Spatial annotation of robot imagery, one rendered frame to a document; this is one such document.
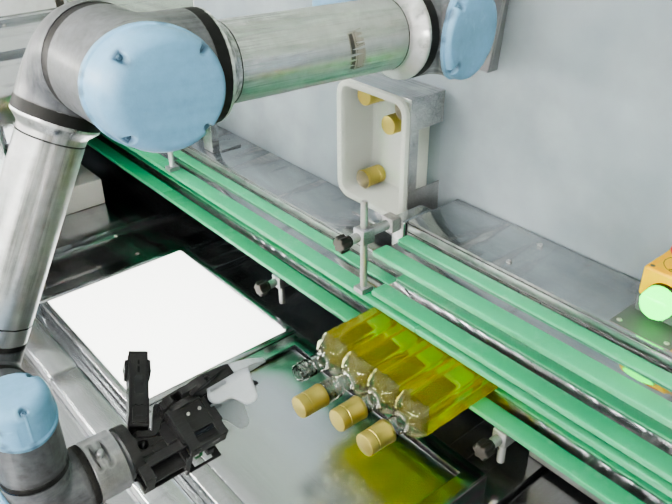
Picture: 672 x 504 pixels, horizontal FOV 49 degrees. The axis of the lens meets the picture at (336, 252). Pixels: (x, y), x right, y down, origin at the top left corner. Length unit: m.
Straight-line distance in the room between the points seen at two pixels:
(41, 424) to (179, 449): 0.19
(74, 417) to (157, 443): 0.43
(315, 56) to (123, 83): 0.23
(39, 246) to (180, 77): 0.28
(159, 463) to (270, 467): 0.27
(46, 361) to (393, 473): 0.68
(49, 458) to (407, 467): 0.55
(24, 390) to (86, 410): 0.51
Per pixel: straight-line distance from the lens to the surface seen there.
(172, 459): 0.96
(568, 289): 1.09
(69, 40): 0.75
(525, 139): 1.18
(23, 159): 0.85
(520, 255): 1.15
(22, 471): 0.86
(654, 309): 1.02
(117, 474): 0.92
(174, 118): 0.70
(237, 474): 1.18
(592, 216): 1.15
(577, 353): 1.00
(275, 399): 1.29
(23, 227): 0.86
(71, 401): 1.37
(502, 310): 1.05
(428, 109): 1.25
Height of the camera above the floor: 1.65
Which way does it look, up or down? 33 degrees down
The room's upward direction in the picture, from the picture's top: 114 degrees counter-clockwise
